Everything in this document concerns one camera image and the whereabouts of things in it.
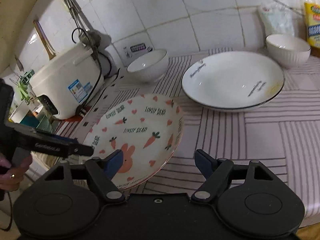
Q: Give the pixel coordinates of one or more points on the person left hand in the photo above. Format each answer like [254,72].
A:
[11,180]

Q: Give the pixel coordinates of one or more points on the wooden spatula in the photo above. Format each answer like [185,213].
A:
[47,46]

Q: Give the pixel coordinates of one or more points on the pink bunny carrot plate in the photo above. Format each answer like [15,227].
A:
[147,128]

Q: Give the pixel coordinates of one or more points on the cooking wine bottle yellow label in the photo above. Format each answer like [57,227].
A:
[312,22]

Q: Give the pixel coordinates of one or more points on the striped table cloth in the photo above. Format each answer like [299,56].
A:
[283,134]

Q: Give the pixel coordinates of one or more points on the white bowl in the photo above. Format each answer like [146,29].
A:
[149,67]
[289,51]

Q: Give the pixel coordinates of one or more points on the white rice cooker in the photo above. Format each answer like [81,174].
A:
[67,81]

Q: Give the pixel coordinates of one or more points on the white plate with sun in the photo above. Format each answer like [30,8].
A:
[234,81]

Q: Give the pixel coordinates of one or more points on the white plastic bag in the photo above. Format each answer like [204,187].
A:
[276,19]

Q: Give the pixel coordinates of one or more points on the hanging metal utensil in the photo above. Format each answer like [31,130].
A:
[86,34]

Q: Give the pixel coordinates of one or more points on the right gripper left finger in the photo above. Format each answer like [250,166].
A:
[101,172]

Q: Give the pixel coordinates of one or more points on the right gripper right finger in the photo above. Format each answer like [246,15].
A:
[215,171]

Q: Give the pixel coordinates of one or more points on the green cup basket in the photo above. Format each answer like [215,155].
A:
[40,122]

